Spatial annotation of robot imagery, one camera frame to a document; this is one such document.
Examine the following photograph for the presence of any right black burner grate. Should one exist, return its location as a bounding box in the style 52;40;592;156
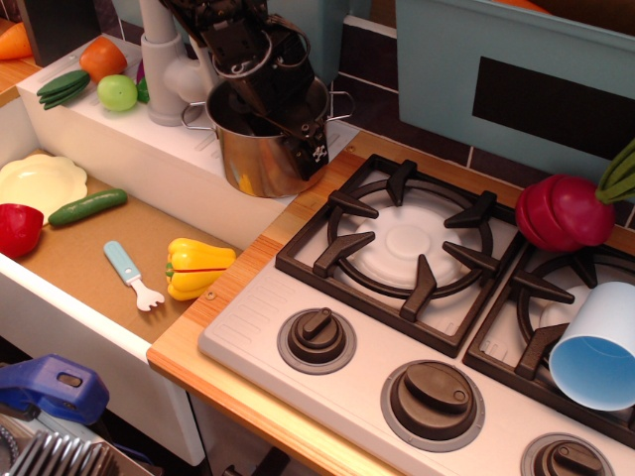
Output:
463;245;634;448

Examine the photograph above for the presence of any grey metal bracket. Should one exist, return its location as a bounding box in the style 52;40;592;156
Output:
1;415;152;475

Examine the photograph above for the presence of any grey toy faucet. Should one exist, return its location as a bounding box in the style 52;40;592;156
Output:
140;0;218;127

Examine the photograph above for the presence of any white toy sink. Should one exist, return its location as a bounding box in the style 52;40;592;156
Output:
0;34;361;467

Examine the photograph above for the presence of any middle black stove knob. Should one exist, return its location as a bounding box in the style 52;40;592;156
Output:
380;360;485;452

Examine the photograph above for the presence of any left black burner grate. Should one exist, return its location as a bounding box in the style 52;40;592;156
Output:
275;155;523;357

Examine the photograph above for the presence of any orange toy carrot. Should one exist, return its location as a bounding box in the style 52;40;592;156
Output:
0;22;33;60

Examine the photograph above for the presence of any cream scalloped plate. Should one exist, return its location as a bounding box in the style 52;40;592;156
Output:
1;154;87;225

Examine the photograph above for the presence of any green toy apple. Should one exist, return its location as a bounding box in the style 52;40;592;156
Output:
97;74;138;112

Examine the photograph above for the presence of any black burner grate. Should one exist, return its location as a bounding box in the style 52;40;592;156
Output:
275;155;523;357
463;245;634;448

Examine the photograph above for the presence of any blue handled toy fork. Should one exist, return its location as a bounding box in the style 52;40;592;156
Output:
103;241;165;312

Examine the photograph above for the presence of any right black stove knob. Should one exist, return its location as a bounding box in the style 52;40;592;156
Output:
520;432;615;476

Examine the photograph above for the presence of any orange toy vegetable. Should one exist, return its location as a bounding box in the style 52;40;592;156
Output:
79;37;128;84

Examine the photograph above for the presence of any left black stove knob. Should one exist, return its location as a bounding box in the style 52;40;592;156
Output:
277;307;357;376

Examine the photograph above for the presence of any green toy cucumber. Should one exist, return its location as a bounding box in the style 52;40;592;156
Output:
49;188;128;227

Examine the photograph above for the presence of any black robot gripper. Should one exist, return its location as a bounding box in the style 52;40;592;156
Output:
163;1;328;180

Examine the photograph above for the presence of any light blue plastic cup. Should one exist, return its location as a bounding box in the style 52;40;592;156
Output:
549;282;634;412

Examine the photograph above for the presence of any yellow toy bell pepper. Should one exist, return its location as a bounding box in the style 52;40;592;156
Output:
166;238;237;301

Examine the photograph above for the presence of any grey toy stove top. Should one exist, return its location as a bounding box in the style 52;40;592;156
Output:
197;207;635;476

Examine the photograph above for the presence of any stainless steel pot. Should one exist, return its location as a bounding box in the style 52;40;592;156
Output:
182;79;355;197

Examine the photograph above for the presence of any red toy radish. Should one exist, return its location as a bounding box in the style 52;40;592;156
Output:
515;143;634;252

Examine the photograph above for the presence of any red toy pepper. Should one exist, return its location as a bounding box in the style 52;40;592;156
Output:
1;203;44;259

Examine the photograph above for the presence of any black stove knob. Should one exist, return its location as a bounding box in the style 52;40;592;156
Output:
277;307;357;376
380;360;485;452
520;432;615;476

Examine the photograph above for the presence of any teal toy oven hood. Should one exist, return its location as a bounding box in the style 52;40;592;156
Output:
396;1;634;179

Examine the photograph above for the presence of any purple toy eggplant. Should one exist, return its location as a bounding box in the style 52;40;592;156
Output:
136;60;150;104

